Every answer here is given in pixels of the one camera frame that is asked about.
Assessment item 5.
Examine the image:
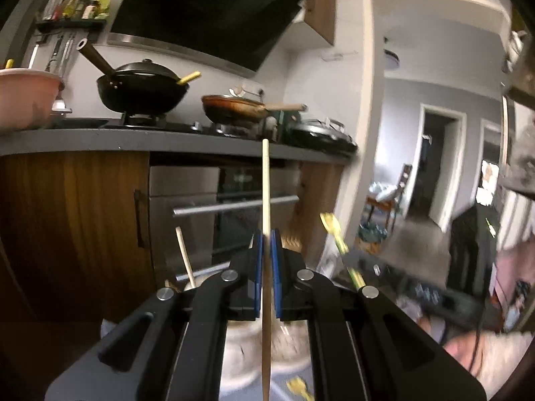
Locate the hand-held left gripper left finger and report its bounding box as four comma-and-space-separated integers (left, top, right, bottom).
44, 231, 265, 401

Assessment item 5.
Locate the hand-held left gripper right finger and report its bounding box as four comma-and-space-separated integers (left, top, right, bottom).
270, 229, 488, 401

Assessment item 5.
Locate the yellow plastic utensil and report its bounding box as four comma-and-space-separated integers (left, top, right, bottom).
319, 212, 366, 291
285, 377, 315, 401

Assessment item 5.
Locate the wooden chopstick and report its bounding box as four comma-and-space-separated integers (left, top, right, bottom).
175, 226, 197, 289
260, 138, 274, 401

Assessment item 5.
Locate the white floral ceramic utensil holder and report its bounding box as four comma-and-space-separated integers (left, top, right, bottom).
99, 273, 320, 401

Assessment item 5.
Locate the floral basket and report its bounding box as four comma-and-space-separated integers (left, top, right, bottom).
357, 222, 387, 255

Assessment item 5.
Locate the stainless steel oven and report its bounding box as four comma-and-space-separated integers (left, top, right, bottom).
148, 163, 302, 287

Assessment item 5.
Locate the blue-grey striped towel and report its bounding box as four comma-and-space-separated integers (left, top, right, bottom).
217, 359, 318, 401

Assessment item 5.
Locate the wooden chair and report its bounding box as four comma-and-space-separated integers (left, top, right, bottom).
365, 163, 414, 235

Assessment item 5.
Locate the black pan with lid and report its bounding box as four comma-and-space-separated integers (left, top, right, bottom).
288, 118, 359, 154

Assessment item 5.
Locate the brown frying pan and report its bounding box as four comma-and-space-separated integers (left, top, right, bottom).
201, 92, 309, 124

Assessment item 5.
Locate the gas hob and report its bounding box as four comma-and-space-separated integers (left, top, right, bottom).
50, 113, 268, 135

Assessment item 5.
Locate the black wok with lid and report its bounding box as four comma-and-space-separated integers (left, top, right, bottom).
77, 38, 202, 116

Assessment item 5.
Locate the black range hood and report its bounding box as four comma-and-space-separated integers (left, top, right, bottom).
106, 0, 307, 78

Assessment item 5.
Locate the pink bowl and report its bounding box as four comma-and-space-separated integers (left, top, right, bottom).
0, 68, 66, 131

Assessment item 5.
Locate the wooden wall cabinet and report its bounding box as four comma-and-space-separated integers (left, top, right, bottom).
267, 0, 337, 46

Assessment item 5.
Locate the black wall shelf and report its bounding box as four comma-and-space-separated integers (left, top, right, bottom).
34, 19, 107, 33

